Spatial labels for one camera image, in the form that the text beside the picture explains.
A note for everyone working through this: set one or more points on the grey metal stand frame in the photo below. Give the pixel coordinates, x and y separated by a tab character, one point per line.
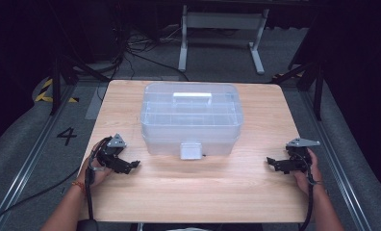
223	22

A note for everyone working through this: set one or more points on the black tripod stand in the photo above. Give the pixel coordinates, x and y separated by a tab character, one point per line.
65	73
310	80

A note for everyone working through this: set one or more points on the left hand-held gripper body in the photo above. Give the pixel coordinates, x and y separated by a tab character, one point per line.
110	155

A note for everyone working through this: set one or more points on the person's left hand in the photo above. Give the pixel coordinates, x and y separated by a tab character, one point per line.
97	174

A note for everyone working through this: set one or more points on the person's right hand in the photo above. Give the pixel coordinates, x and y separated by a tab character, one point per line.
310	179

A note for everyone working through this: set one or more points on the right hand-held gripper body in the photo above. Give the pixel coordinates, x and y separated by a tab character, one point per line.
299	155

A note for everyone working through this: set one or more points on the metal floor rail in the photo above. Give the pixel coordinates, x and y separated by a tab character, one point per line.
28	160
336	160

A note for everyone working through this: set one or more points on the clear plastic storage box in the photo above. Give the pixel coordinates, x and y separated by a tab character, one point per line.
191	122

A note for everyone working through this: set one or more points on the yellow black hazard tape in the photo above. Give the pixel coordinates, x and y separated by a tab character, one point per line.
45	93

